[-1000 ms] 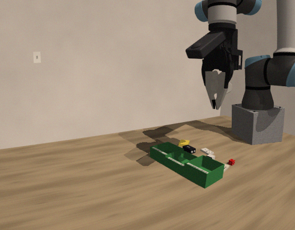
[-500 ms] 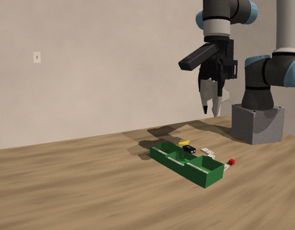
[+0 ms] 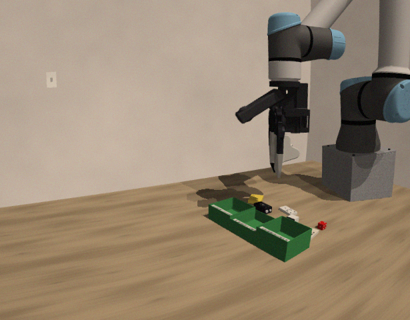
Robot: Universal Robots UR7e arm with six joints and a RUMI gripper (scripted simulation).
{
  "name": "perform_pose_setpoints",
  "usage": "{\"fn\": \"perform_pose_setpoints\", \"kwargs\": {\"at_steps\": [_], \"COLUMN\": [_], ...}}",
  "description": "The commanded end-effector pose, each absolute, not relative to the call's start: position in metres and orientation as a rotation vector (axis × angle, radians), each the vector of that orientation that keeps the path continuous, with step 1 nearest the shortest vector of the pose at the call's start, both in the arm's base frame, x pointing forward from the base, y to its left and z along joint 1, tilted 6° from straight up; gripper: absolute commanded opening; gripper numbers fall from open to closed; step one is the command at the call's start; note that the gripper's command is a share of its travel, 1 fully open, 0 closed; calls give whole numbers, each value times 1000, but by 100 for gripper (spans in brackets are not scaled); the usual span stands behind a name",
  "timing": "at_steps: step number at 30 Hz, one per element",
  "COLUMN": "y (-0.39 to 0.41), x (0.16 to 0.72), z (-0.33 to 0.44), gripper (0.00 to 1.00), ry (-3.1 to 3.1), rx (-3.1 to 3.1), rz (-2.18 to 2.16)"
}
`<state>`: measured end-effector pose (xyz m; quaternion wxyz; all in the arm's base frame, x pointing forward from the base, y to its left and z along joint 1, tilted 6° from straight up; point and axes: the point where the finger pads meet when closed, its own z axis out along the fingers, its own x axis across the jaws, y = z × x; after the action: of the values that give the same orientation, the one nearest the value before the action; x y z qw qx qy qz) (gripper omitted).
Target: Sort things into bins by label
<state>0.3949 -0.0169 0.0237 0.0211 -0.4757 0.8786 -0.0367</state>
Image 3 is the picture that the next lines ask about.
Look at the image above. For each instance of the green rack of labelled bins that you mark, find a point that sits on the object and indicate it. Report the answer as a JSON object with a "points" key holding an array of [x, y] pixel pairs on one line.
{"points": [[289, 238]]}

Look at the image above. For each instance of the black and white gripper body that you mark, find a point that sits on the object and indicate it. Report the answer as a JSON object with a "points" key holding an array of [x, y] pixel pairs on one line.
{"points": [[292, 108]]}

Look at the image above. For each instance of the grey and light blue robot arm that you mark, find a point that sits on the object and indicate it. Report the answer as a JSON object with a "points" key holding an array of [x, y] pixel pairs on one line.
{"points": [[385, 96]]}

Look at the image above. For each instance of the white domino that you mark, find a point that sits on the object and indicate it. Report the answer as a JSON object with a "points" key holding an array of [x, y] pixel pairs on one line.
{"points": [[287, 210], [314, 233]]}

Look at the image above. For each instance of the red die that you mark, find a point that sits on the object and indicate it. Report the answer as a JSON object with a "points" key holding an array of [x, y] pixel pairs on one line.
{"points": [[322, 225]]}

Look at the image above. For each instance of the black 9v battery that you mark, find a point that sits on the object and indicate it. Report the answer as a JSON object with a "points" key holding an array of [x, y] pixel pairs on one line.
{"points": [[263, 207]]}

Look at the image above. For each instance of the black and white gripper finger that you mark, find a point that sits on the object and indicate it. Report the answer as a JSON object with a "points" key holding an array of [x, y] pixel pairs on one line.
{"points": [[283, 154], [271, 149]]}

